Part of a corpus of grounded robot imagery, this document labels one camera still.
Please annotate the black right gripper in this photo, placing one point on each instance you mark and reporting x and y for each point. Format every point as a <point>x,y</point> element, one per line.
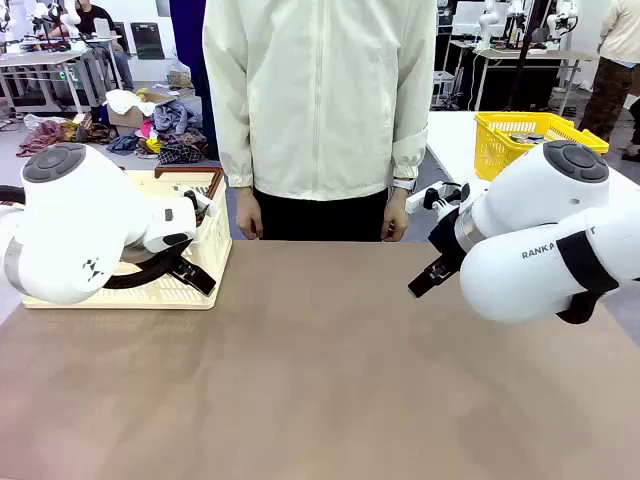
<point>447,237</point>

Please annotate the person's right forearm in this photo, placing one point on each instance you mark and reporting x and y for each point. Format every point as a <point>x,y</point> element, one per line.
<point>235,155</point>

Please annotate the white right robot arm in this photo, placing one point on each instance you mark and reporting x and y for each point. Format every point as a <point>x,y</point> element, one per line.
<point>525,200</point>

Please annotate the person's left forearm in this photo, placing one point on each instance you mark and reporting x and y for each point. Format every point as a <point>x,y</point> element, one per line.
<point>407,155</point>

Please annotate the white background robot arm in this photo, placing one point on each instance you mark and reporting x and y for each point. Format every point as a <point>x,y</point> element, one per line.
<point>560,22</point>
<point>487,22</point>
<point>72,17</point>

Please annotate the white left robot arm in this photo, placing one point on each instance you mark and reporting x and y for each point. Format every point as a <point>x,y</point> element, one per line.
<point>75,225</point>

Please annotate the cream brown-rimmed shopping basket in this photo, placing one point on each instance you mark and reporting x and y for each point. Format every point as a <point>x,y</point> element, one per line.
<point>212,245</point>

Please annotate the yellow plastic basket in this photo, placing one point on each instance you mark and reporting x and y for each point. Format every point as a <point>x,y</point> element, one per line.
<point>492,150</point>

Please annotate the person's left hand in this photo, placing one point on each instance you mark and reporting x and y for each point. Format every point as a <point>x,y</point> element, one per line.
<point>395,220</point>

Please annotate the person's right hand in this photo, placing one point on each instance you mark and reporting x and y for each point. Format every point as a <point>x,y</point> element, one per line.
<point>250,215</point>

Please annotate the white wristwatch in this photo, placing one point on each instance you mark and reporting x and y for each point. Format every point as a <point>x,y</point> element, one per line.
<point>402,184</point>

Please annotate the dark plaid garment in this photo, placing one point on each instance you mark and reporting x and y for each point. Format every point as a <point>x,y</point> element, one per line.
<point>182,150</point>

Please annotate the white side table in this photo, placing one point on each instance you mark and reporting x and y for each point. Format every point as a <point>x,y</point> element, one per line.
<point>450,140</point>

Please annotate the yellow cloth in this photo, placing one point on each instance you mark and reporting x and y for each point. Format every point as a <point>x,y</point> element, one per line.
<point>154,145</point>

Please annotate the blue denim cloth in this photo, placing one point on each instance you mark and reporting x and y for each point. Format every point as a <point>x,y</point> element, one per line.
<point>122,144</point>

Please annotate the grey-blue shirt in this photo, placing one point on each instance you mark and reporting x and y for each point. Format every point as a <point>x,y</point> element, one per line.
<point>170,117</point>

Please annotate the brown cardboard box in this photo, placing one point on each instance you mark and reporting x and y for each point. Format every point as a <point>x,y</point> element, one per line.
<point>125,119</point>

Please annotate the dark striped cloth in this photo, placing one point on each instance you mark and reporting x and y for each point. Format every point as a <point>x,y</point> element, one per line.
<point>95,132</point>

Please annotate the white desktop computer case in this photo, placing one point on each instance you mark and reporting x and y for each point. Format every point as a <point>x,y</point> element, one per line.
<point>444,87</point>

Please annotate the white cloth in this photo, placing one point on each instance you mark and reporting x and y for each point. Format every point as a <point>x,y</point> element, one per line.
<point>122,100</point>

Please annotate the brown patterned cloth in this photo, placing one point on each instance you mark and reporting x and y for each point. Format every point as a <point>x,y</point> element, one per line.
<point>42,137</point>

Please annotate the person in white jacket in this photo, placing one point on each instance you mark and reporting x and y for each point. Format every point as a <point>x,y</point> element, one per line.
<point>320,100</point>

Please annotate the white plastic bag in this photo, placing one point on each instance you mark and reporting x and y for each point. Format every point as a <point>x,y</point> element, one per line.
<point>37,121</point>

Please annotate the person in dark blue coat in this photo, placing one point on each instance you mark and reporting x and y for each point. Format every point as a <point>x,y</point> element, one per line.
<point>192,50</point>

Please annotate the white-topped background table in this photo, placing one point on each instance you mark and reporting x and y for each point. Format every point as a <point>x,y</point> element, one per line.
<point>525,54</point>

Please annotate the grey background work table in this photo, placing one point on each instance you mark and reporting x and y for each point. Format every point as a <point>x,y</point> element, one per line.
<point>40,59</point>

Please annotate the seated person black shirt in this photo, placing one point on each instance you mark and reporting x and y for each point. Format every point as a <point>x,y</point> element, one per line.
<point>95,17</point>

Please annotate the person in camouflage trousers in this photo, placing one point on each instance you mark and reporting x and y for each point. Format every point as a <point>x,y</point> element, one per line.
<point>620,30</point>

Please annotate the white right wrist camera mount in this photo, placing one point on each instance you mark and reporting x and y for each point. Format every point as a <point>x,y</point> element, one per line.
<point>417,202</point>

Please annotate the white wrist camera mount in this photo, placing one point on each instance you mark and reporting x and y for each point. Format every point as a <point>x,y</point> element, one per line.
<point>417,202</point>
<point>192,196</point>

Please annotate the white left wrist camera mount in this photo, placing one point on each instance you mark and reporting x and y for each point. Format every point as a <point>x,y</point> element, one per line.
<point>192,196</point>

